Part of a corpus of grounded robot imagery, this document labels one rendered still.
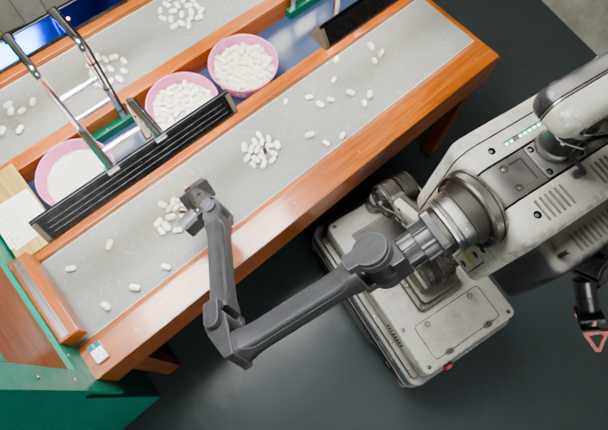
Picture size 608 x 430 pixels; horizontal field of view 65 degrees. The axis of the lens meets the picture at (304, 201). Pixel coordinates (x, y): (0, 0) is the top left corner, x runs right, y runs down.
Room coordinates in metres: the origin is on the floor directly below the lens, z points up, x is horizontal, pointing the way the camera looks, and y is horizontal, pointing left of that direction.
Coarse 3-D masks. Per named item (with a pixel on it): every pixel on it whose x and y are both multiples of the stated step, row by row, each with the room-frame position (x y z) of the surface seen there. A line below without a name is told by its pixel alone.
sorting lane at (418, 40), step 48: (384, 48) 1.29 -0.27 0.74; (432, 48) 1.31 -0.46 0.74; (288, 96) 1.03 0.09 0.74; (336, 96) 1.05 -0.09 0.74; (384, 96) 1.07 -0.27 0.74; (240, 144) 0.81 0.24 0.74; (288, 144) 0.83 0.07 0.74; (336, 144) 0.85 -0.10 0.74; (144, 192) 0.60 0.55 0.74; (240, 192) 0.63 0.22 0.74; (96, 240) 0.42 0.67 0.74; (144, 240) 0.43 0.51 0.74; (192, 240) 0.44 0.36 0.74; (96, 288) 0.26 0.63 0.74; (144, 288) 0.27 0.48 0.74
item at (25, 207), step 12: (24, 192) 0.55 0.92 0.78; (12, 204) 0.50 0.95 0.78; (24, 204) 0.51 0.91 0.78; (36, 204) 0.51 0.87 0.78; (0, 216) 0.46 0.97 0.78; (12, 216) 0.46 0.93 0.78; (24, 216) 0.46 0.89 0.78; (0, 228) 0.42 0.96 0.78; (12, 228) 0.42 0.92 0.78; (24, 228) 0.43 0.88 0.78; (12, 240) 0.38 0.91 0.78; (24, 240) 0.39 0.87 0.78
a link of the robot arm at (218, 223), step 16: (224, 208) 0.47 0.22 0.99; (208, 224) 0.41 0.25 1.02; (224, 224) 0.41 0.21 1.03; (208, 240) 0.36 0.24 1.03; (224, 240) 0.36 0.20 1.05; (208, 256) 0.31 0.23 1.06; (224, 256) 0.31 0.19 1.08; (224, 272) 0.26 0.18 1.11; (224, 288) 0.22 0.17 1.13; (208, 304) 0.17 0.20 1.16; (224, 304) 0.18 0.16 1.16; (208, 320) 0.13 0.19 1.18; (240, 320) 0.15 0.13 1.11
